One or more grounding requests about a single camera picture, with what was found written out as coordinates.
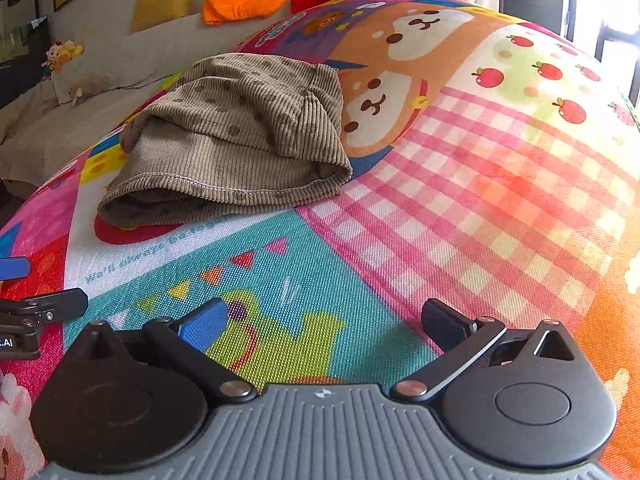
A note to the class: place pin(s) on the beige covered sofa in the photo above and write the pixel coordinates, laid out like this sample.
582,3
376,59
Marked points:
75,125

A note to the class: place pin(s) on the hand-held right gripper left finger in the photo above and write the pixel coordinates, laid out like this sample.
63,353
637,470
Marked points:
202,322

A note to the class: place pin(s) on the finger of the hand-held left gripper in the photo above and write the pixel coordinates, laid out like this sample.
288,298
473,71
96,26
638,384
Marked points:
12,267
55,305

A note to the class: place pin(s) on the yellow pillow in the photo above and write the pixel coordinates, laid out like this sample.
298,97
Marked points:
165,2

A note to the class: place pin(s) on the beige plush toy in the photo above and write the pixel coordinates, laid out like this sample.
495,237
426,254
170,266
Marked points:
85,89

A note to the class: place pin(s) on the dark cabinet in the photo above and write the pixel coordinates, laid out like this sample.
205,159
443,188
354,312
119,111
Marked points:
20,65

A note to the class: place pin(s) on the colourful printed play mat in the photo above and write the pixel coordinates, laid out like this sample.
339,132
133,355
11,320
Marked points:
475,185

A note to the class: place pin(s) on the black framed window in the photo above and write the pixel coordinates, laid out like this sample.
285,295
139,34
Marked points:
585,0

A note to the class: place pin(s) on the yellow plush toy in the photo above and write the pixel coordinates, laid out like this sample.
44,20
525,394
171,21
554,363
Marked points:
62,55

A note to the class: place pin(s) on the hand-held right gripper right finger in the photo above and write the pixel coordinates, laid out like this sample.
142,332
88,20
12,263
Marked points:
442,321

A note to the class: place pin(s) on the dark framed picture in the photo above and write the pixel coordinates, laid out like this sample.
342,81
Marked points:
20,2

